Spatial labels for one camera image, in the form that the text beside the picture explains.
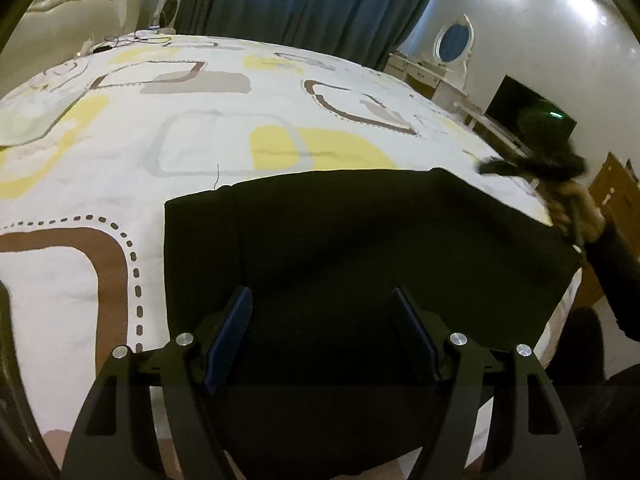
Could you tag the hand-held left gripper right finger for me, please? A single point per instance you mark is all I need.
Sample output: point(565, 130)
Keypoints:
point(417, 340)

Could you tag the brown wooden door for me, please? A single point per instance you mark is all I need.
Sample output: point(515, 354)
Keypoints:
point(612, 185)

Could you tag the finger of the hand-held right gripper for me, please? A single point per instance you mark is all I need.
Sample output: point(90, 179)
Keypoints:
point(500, 166)

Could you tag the oval vanity mirror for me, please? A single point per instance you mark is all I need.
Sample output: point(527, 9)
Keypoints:
point(454, 42)

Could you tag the black pants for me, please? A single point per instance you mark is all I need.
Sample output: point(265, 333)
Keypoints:
point(325, 240)

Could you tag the white television stand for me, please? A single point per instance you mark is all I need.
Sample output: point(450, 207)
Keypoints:
point(492, 132)

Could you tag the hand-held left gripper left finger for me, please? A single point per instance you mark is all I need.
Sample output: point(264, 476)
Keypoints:
point(227, 340)

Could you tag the cream tufted headboard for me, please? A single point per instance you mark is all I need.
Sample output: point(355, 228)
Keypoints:
point(90, 0)

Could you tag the small desk fan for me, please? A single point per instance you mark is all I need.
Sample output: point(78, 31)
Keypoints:
point(170, 10)

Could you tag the person's dark clothing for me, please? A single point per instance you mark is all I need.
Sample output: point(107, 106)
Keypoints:
point(590, 400)

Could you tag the black television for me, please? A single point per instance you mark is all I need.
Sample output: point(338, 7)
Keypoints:
point(505, 105)

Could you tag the white vanity dresser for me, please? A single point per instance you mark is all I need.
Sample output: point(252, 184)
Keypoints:
point(440, 80)

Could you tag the patterned bedsheet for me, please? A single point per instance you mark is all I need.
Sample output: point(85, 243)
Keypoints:
point(200, 110)

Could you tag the blue curtain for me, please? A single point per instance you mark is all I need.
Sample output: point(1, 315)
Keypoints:
point(310, 5)

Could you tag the person's right hand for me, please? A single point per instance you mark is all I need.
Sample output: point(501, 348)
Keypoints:
point(570, 205)

